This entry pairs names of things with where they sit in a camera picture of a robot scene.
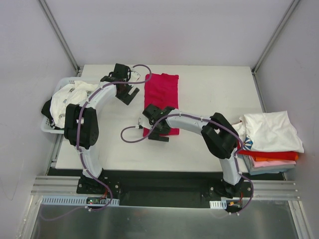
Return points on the white slotted cable duct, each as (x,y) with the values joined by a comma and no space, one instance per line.
(79,201)
(218,205)

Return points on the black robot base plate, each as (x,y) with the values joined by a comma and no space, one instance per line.
(164,188)

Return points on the grey folded t-shirt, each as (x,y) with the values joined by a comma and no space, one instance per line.
(263,170)

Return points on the red folded t-shirt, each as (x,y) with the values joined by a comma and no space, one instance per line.
(288,155)

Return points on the white floral print t-shirt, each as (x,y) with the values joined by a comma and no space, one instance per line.
(72,93)

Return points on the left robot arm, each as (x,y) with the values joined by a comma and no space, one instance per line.
(81,119)

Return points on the black garment in basket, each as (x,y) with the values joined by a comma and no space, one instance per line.
(46,108)

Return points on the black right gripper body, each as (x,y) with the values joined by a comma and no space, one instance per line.
(156,132)

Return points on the white slotted cable duct left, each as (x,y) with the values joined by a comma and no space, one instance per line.
(79,201)

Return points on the aluminium front rail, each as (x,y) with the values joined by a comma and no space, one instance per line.
(262,189)

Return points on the white folded t-shirt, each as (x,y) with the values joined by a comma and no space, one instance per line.
(268,132)

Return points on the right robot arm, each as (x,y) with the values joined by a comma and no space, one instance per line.
(220,137)

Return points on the aluminium frame post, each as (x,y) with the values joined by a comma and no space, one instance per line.
(60,37)
(276,34)

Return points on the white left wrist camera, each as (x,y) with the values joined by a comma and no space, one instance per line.
(135,76)

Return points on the white slotted cable duct right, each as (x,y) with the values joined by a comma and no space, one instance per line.
(218,205)

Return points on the pink folded t-shirt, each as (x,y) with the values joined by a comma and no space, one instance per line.
(275,163)

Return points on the aluminium frame post right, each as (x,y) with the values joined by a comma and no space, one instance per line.
(276,34)

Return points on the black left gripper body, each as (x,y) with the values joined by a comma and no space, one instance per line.
(127,94)

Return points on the aluminium frame post left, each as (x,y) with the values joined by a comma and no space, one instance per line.
(60,37)

